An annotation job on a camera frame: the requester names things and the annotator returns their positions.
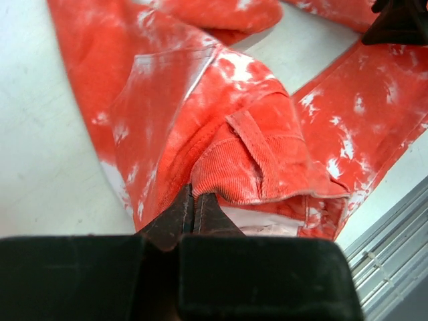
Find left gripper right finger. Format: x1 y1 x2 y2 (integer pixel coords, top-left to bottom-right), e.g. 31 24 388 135
178 194 364 320

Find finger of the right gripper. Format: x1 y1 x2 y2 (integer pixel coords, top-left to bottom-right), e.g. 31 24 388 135
361 0 427 46

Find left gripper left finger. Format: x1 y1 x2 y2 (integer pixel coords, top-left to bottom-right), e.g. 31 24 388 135
0 182 192 321

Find red white tie-dye trousers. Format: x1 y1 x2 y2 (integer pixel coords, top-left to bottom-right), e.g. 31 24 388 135
48 1 427 240

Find aluminium rail frame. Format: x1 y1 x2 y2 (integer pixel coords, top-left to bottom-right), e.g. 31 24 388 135
344 179 427 320

